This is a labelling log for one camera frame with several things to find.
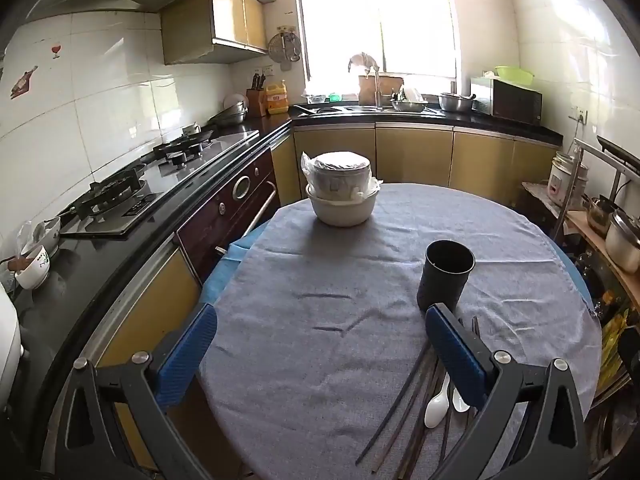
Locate kitchen window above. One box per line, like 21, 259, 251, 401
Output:
294, 0, 461, 83

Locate small steel pot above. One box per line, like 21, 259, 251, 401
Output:
582, 195, 618, 238

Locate white countertop appliance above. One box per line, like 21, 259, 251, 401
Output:
0, 282, 23, 401

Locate yellow upper cabinets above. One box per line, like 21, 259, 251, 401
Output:
161, 0, 277, 66

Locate steel dish basin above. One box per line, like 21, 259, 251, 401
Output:
390, 85, 429, 113

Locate yellow plastic bag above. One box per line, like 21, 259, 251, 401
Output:
597, 310, 633, 396

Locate yellow lower cabinets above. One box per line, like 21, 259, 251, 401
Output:
85, 124, 561, 471

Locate steel pot with lid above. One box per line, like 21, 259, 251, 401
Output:
605, 207, 640, 276

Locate bottle wall sticker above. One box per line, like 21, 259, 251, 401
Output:
10, 65, 39, 100

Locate black utensil holder cup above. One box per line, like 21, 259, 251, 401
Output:
416, 240, 475, 313

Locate grey cloth on faucet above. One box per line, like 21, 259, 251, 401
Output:
347, 52, 379, 73

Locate stacked steel basins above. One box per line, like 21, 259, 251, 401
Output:
207, 92, 249, 128

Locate green plastic basin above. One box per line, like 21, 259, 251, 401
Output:
494, 65, 535, 86

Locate maroon built-in oven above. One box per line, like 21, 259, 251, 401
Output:
176, 147, 280, 283

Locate small side table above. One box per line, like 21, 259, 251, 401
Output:
520, 180, 566, 231

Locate white rice cooker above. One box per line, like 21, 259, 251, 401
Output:
547, 150, 590, 211

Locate metal storage rack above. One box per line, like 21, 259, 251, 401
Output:
550, 135, 640, 311

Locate black kitchen countertop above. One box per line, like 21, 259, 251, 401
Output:
0, 102, 563, 411

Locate group of dark chopsticks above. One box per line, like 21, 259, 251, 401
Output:
355, 316, 483, 480

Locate black microwave oven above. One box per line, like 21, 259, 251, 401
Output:
470, 76, 543, 126

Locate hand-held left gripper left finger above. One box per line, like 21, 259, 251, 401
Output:
55, 302, 219, 480

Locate yellow oil bottle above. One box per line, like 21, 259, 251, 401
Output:
266, 80, 290, 115

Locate black frying pan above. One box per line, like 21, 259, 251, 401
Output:
181, 122, 216, 143

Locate wooden knife block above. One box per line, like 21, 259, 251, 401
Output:
246, 74, 268, 118

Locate black gas stove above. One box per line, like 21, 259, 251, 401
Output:
60, 127, 261, 238

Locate large white bowl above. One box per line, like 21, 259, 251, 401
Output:
306, 182, 379, 227

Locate blue table cover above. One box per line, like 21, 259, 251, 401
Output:
200, 225, 596, 311

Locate round hanging steamer rack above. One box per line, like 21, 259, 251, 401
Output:
268, 26, 302, 71

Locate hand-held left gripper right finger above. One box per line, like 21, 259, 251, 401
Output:
425, 302, 591, 480

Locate plastic-wrapped stack of bowls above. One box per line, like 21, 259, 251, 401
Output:
300, 150, 383, 200

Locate yellow cabinets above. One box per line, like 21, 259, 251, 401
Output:
161, 0, 277, 66
85, 124, 561, 471

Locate grey tablecloth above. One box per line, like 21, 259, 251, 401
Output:
199, 183, 603, 480

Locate wooden cutting board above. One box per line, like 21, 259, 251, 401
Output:
358, 74, 404, 106

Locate steel sink faucet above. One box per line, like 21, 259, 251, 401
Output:
367, 67, 386, 111

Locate white patterned bowl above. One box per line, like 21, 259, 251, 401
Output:
30, 216, 62, 253
14, 245, 51, 291

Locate steel mixing bowl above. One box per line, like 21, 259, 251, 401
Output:
438, 91, 475, 112

